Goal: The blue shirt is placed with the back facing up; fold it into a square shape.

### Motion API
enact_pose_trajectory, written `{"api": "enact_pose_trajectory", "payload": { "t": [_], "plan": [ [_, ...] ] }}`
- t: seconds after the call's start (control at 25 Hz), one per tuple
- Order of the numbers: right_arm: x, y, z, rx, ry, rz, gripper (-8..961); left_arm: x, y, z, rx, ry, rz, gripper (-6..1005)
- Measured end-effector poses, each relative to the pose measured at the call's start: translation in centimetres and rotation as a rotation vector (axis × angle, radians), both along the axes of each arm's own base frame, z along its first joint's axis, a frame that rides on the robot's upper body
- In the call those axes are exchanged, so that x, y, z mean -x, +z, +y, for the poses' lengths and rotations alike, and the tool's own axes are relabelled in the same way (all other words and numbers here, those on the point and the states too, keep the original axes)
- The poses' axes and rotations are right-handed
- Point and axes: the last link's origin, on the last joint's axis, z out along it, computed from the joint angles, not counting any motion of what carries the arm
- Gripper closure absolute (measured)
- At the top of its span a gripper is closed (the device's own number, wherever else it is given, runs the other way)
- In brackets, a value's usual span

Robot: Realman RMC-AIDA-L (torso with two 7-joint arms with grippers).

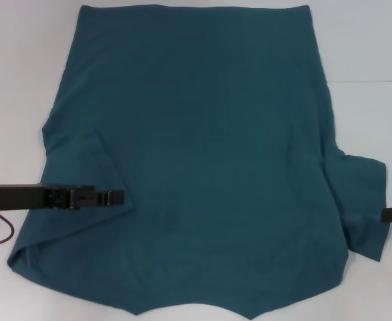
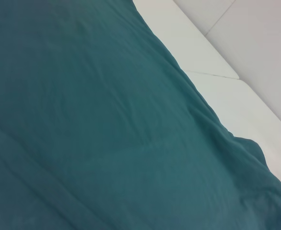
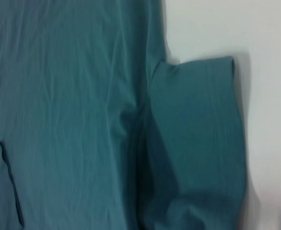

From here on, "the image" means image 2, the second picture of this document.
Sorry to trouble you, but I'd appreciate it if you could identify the teal blue t-shirt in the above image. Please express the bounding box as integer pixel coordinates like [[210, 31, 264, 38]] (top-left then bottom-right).
[[0, 0, 281, 230]]

